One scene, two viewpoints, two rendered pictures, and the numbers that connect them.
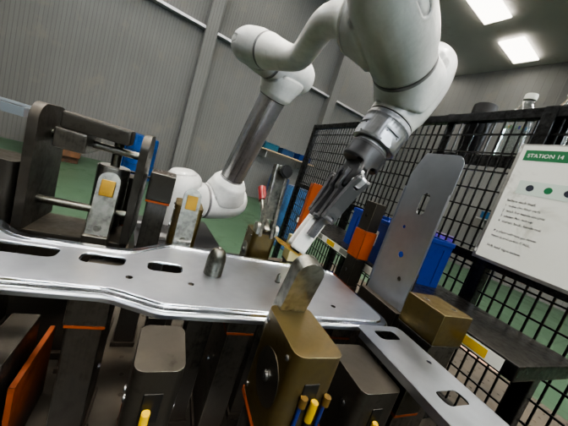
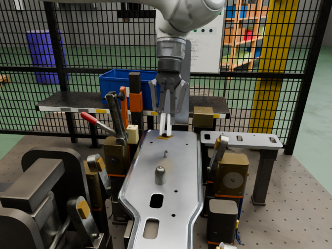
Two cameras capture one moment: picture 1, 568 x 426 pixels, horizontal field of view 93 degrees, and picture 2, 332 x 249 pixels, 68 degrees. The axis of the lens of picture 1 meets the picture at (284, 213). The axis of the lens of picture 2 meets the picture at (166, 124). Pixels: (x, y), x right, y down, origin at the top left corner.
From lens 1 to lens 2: 0.63 m
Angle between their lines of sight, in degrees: 59
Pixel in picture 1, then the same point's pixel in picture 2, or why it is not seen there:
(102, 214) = (91, 226)
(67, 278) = (181, 239)
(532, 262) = (199, 65)
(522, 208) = not seen: hidden behind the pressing
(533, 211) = (192, 42)
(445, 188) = (186, 58)
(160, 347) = (224, 207)
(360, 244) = (139, 103)
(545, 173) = not seen: hidden behind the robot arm
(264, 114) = not seen: outside the picture
